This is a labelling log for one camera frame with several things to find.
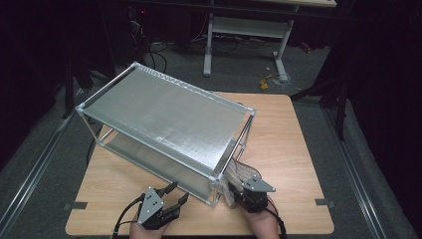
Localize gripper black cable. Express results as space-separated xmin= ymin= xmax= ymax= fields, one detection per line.
xmin=265 ymin=198 xmax=289 ymax=239
xmin=112 ymin=193 xmax=147 ymax=239

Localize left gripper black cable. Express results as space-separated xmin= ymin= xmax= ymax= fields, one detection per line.
xmin=112 ymin=193 xmax=147 ymax=239

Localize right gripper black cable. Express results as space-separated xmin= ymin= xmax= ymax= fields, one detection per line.
xmin=265 ymin=198 xmax=289 ymax=239

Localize beige striped cloth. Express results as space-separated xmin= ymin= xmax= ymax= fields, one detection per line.
xmin=221 ymin=158 xmax=264 ymax=208

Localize grey tape strip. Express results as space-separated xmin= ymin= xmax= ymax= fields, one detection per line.
xmin=314 ymin=197 xmax=336 ymax=209
xmin=63 ymin=201 xmax=89 ymax=212

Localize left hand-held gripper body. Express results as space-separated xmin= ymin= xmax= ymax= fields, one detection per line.
xmin=136 ymin=186 xmax=182 ymax=231

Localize person's right hand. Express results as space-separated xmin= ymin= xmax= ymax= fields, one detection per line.
xmin=239 ymin=198 xmax=281 ymax=235

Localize black computer tower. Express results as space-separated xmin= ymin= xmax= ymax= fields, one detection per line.
xmin=123 ymin=4 xmax=150 ymax=66

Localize metal floor rail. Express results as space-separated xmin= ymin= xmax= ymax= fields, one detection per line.
xmin=0 ymin=94 xmax=86 ymax=230
xmin=322 ymin=108 xmax=389 ymax=239

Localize white desk frame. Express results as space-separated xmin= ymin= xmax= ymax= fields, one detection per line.
xmin=202 ymin=0 xmax=337 ymax=84

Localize white cable coil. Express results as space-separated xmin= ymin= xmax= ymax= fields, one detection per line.
xmin=274 ymin=72 xmax=293 ymax=85

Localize black floor cables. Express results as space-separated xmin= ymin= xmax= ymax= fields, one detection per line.
xmin=132 ymin=41 xmax=168 ymax=76

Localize black stand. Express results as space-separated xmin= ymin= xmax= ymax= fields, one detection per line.
xmin=291 ymin=66 xmax=349 ymax=140
xmin=61 ymin=56 xmax=79 ymax=120

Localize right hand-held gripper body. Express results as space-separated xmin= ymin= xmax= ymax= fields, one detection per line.
xmin=232 ymin=175 xmax=277 ymax=213

